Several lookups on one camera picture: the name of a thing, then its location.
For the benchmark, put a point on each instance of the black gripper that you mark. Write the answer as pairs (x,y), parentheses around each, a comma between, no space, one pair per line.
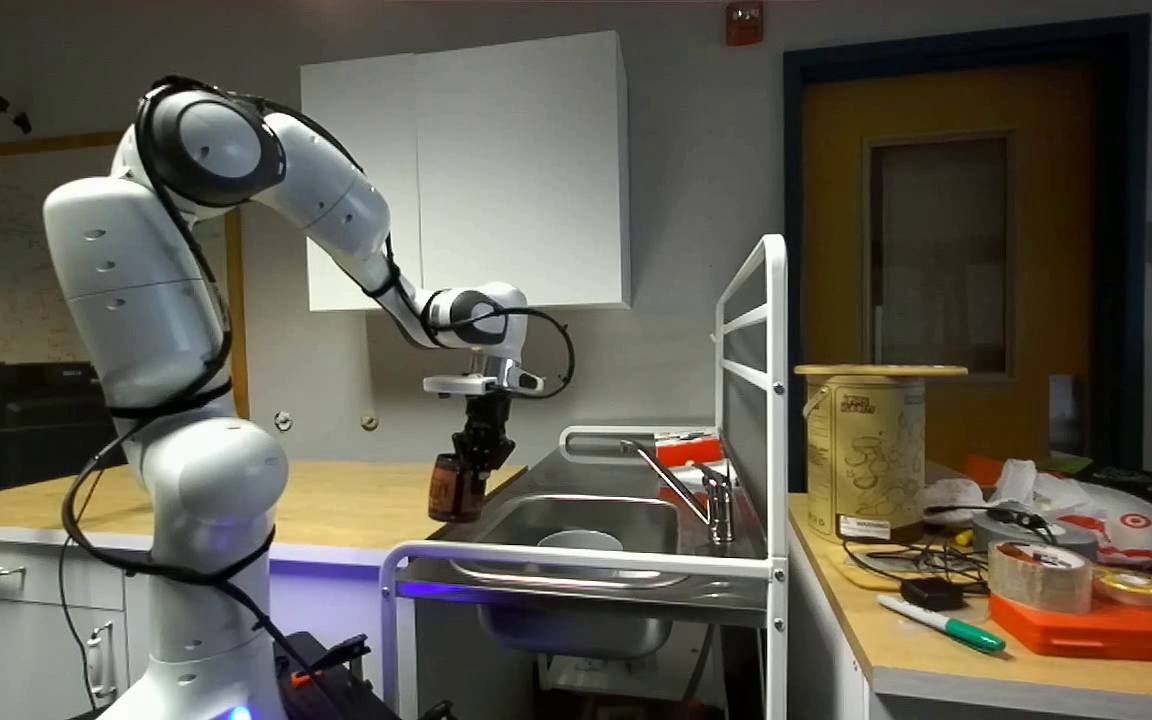
(483,446)

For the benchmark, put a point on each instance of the brown mug cup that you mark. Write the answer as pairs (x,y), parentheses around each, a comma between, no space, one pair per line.
(442,484)

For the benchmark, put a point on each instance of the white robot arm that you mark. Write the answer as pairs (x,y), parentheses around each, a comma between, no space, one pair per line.
(158,337)

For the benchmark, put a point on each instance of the white plate in sink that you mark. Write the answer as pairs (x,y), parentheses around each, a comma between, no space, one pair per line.
(580,538)

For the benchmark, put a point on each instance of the stainless steel sink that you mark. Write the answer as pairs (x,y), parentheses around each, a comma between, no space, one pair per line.
(608,557)

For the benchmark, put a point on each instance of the chrome sink faucet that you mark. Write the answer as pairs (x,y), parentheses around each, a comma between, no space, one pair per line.
(705,499)

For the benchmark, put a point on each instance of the red sponge item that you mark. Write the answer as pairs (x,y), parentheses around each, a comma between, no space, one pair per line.
(696,450)

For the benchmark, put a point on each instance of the large cardboard spool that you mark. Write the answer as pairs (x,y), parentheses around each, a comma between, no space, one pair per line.
(865,446)

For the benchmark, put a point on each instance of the white base cabinet drawers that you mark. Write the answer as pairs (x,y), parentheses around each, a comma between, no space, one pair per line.
(77,632)

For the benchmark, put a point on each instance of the black monitor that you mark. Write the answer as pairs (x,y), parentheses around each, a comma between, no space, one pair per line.
(50,422)

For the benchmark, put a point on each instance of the small black box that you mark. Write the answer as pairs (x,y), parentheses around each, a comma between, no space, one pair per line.
(934,595)

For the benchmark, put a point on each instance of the green marker pen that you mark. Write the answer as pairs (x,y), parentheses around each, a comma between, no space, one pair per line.
(946,625)

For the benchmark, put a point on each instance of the red fire alarm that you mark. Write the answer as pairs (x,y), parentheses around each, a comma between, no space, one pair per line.
(745,22)

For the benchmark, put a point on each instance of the yellow door with window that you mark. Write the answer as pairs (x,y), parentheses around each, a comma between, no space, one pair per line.
(976,200)

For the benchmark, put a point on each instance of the white plastic bag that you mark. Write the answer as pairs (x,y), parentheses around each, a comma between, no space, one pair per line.
(1032,506)

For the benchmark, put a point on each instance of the round tin lid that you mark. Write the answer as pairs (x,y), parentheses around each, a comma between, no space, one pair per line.
(1120,586)

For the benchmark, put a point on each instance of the orange flat box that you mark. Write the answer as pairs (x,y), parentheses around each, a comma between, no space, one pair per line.
(1100,632)

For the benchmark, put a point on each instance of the white metal rack frame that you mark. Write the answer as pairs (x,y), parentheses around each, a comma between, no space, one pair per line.
(754,422)

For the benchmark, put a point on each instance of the white wall cabinet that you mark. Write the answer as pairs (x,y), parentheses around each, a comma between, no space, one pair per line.
(500,161)

